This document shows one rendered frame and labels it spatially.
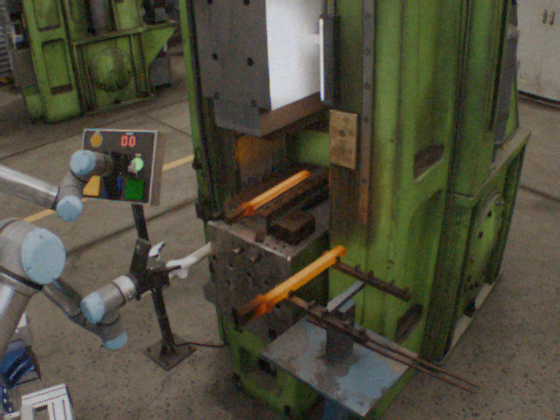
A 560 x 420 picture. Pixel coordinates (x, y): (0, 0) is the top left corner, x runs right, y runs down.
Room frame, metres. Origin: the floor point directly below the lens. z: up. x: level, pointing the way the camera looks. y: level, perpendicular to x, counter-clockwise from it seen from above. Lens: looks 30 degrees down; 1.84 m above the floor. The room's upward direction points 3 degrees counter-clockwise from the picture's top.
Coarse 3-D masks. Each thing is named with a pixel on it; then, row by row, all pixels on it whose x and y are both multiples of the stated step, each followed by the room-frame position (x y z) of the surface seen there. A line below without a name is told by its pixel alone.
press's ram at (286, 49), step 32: (224, 0) 1.52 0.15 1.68; (256, 0) 1.44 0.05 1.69; (288, 0) 1.49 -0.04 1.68; (320, 0) 1.61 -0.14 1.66; (224, 32) 1.52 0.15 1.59; (256, 32) 1.44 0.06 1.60; (288, 32) 1.48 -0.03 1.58; (320, 32) 1.58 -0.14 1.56; (224, 64) 1.53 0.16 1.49; (256, 64) 1.44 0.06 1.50; (288, 64) 1.48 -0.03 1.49; (320, 64) 1.60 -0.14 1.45; (224, 96) 1.54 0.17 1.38; (256, 96) 1.45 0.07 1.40; (288, 96) 1.47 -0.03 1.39
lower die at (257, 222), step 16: (272, 176) 1.76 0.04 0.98; (288, 176) 1.74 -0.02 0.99; (320, 176) 1.72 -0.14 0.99; (240, 192) 1.64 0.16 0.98; (256, 192) 1.62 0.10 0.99; (288, 192) 1.60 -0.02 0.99; (304, 192) 1.61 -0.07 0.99; (224, 208) 1.57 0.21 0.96; (256, 208) 1.48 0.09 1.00; (288, 208) 1.53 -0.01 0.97; (256, 224) 1.47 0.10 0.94
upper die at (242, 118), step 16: (320, 96) 1.68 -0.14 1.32; (224, 112) 1.54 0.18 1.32; (240, 112) 1.50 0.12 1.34; (256, 112) 1.45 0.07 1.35; (272, 112) 1.49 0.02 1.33; (288, 112) 1.55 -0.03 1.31; (304, 112) 1.61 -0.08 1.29; (240, 128) 1.50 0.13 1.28; (256, 128) 1.45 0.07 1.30; (272, 128) 1.49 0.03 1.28
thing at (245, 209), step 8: (296, 176) 1.70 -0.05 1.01; (304, 176) 1.71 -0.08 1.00; (280, 184) 1.64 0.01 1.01; (288, 184) 1.64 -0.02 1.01; (272, 192) 1.58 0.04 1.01; (256, 200) 1.52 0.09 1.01; (264, 200) 1.54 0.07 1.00; (240, 208) 1.47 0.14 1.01; (248, 208) 1.47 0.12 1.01; (224, 216) 1.42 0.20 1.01; (232, 216) 1.42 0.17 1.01; (240, 216) 1.45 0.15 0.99; (232, 224) 1.41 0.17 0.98
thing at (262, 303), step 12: (336, 252) 1.25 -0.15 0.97; (312, 264) 1.19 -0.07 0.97; (324, 264) 1.20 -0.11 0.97; (300, 276) 1.14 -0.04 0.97; (312, 276) 1.16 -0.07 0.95; (276, 288) 1.09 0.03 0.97; (288, 288) 1.09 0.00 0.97; (252, 300) 1.03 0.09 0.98; (264, 300) 1.03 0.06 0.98; (276, 300) 1.05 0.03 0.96; (240, 312) 0.98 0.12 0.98; (252, 312) 1.00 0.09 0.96; (264, 312) 1.02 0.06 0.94
